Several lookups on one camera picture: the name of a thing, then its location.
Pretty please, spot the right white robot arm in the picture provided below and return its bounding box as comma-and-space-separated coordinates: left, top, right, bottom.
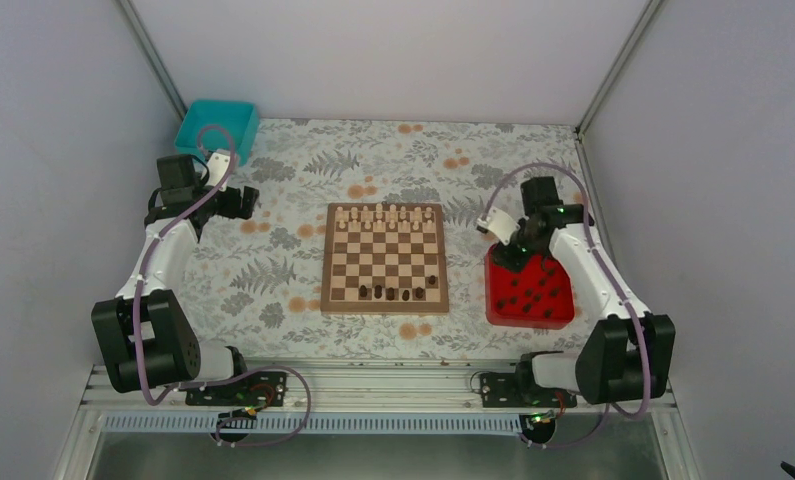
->
477, 177, 676, 408

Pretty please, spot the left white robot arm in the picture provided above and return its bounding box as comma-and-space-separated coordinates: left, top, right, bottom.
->
91, 150, 259, 405

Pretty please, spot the white chess pieces row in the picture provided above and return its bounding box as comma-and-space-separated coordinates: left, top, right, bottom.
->
327, 203, 444, 233

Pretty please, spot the red plastic tray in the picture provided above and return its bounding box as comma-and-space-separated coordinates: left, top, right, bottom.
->
484, 246, 576, 330

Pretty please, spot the teal plastic bin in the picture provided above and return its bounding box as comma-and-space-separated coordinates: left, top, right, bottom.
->
173, 99, 260, 164

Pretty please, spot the floral patterned table mat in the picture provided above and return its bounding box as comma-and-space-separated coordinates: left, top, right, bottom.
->
177, 119, 593, 360

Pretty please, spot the wooden chessboard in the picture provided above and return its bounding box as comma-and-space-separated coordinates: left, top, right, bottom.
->
320, 215, 450, 315

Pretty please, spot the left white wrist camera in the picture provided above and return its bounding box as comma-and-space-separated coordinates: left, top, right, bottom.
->
205, 149, 238, 191

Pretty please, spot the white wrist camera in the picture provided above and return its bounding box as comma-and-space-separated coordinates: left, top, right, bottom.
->
476, 207, 520, 245
205, 149, 238, 191

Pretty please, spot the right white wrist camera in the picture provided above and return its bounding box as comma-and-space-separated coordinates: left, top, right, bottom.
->
476, 207, 520, 245

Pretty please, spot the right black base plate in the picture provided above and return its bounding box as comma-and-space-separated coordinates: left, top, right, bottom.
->
469, 371, 578, 408

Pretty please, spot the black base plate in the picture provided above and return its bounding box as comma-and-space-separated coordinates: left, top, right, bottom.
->
185, 370, 288, 409
469, 371, 578, 408

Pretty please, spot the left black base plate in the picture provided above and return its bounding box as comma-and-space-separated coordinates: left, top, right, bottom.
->
185, 370, 288, 409

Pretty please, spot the aluminium mounting rail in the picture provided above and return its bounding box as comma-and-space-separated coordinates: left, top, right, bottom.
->
55, 360, 699, 479

